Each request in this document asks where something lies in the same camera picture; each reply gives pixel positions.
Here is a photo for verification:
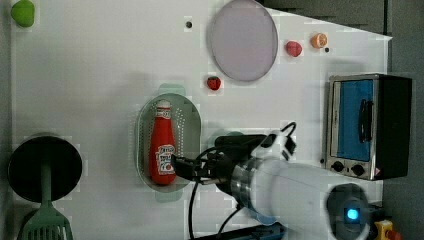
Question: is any green slotted spatula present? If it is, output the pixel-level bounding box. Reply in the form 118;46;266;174
21;151;73;240

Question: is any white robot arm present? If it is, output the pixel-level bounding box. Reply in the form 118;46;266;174
171;130;371;240

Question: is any yellow red toy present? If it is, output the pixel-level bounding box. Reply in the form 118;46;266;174
374;220;403;240

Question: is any red toy strawberry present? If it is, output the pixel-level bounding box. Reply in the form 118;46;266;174
207;76;221;91

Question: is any red felt ketchup bottle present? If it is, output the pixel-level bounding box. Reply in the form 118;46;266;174
149;100;176;185

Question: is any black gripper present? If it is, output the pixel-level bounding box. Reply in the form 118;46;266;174
171;134;266;195

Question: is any orange slice toy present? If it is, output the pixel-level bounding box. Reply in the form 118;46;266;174
310;33;328;49

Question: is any pink toy fruit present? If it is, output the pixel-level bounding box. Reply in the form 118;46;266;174
285;41;303;57

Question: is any black cable with plug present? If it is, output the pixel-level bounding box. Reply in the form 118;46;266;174
279;121;298;154

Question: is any green toy pear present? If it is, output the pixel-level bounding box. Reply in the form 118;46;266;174
11;0;35;28

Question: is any silver toaster oven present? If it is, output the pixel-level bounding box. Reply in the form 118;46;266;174
325;74;412;181

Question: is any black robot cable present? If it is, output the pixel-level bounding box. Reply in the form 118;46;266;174
188;146;244;240

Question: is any lilac round plate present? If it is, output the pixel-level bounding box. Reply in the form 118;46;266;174
209;0;278;81

